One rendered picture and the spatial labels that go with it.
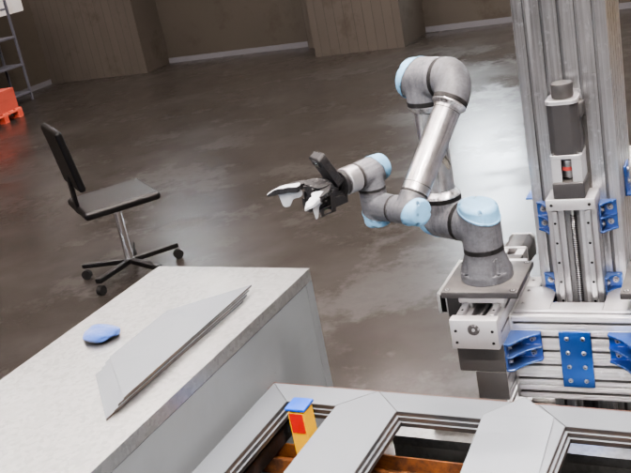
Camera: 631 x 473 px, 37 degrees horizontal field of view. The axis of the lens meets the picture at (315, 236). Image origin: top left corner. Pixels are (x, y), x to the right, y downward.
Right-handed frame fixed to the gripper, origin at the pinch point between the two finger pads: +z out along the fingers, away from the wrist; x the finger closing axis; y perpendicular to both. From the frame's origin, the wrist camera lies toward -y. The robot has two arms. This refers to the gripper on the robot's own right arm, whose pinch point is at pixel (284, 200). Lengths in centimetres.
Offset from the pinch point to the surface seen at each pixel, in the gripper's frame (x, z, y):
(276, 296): 29, -14, 45
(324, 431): -17, 9, 59
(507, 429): -56, -17, 53
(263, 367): 20, 0, 59
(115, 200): 340, -123, 137
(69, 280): 385, -99, 200
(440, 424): -38, -13, 58
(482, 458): -59, -4, 53
